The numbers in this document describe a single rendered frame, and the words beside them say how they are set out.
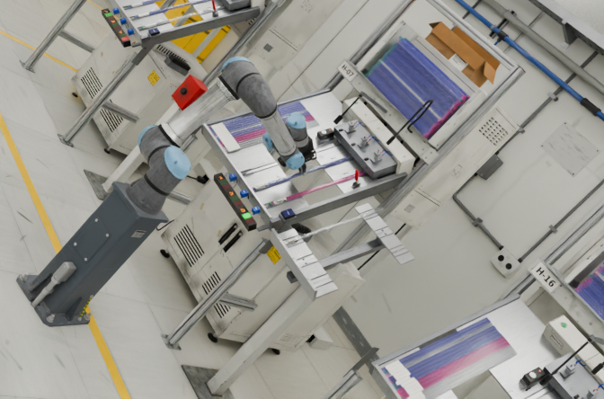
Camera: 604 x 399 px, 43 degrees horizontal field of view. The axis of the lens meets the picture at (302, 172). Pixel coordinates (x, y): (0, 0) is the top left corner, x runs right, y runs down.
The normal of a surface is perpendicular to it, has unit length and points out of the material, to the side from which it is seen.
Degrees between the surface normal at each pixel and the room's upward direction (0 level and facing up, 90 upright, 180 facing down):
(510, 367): 44
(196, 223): 90
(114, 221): 90
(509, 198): 90
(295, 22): 90
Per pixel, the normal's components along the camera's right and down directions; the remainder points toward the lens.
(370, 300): -0.55, -0.30
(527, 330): 0.10, -0.72
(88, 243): -0.41, -0.14
